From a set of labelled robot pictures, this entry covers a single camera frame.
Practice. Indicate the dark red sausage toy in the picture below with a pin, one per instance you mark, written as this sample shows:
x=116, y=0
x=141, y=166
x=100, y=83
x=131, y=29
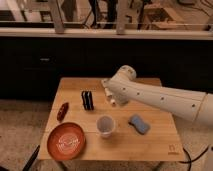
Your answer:
x=62, y=111

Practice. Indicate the black whiteboard eraser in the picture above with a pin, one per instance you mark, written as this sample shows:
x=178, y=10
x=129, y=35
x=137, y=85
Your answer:
x=87, y=100

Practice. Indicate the white plastic bottle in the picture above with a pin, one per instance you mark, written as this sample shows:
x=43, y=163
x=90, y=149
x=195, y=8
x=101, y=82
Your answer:
x=108, y=93

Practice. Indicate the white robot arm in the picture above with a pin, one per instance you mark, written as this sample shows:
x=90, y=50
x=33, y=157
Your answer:
x=190, y=105

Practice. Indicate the wooden table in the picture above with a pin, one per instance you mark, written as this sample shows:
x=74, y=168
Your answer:
x=160, y=143

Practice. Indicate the clear plastic cup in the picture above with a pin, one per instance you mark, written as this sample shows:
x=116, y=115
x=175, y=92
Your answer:
x=105, y=126

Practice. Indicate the black chair leg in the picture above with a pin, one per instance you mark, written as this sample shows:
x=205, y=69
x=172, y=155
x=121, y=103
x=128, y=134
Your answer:
x=31, y=159

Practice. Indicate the orange red bowl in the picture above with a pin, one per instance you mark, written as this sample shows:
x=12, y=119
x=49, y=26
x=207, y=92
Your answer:
x=66, y=141

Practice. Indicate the blue sponge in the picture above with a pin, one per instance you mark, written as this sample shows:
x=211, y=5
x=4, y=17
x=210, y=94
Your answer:
x=137, y=122

